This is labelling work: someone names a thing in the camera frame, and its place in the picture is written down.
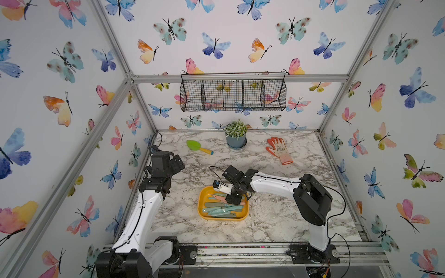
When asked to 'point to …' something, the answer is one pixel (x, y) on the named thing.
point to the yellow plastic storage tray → (208, 191)
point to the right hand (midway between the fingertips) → (230, 195)
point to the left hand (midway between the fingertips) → (172, 160)
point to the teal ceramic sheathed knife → (214, 211)
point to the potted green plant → (235, 132)
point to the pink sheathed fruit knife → (222, 199)
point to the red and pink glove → (280, 150)
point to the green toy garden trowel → (196, 146)
